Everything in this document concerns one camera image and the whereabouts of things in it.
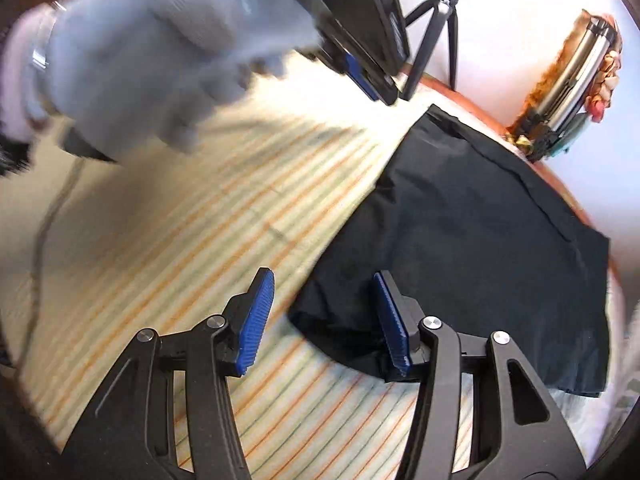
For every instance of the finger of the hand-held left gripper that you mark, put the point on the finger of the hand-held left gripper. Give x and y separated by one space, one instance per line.
362 74

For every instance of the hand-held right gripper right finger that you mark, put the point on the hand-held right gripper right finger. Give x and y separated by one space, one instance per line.
392 320

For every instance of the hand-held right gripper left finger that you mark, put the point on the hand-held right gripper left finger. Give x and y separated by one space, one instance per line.
255 320

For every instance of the black pants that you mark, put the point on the black pants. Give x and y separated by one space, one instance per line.
475 240

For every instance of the person's left forearm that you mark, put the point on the person's left forearm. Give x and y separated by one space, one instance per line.
17 70

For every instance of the person's left hand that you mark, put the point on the person's left hand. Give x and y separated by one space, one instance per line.
150 50

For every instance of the small black tripod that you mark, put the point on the small black tripod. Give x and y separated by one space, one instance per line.
435 15

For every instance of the yellow striped cloth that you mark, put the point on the yellow striped cloth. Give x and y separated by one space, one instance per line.
175 240

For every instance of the brown fuzzy cloth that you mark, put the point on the brown fuzzy cloth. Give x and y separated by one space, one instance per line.
550 75

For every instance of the folded silver tripod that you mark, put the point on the folded silver tripod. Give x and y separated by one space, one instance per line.
570 85

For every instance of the pink checked blanket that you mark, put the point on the pink checked blanket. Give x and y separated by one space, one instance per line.
590 420

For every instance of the colourful hanging cloth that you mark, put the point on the colourful hanging cloth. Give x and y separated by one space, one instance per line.
602 90

